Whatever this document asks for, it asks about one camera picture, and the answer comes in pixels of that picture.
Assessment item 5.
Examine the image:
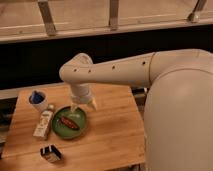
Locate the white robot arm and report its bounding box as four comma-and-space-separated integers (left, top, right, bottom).
59, 49, 213, 171

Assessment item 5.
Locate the metal railing post right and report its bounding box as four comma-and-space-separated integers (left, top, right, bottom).
188, 0, 207, 23

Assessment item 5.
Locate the metal railing post left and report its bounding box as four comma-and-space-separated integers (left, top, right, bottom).
37, 0, 57, 36

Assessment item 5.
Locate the black and white eraser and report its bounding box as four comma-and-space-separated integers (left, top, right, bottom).
40, 145, 62, 163

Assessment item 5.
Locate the green plate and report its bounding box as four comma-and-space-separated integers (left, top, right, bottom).
51, 106, 87, 139

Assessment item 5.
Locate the white milk carton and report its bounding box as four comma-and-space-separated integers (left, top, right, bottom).
33, 104, 55, 140

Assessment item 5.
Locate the metal railing post middle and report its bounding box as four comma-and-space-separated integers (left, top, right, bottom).
109, 0, 119, 31

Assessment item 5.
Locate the wooden table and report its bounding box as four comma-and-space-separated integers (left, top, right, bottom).
0, 84, 144, 171

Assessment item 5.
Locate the red chili pepper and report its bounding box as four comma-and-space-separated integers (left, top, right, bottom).
60, 116, 80, 130

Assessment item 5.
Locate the metal railing post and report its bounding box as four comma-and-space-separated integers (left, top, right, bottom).
188, 0, 207, 23
37, 0, 57, 36
109, 0, 119, 31

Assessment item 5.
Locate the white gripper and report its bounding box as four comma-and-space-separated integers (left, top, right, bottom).
70, 84, 97, 113

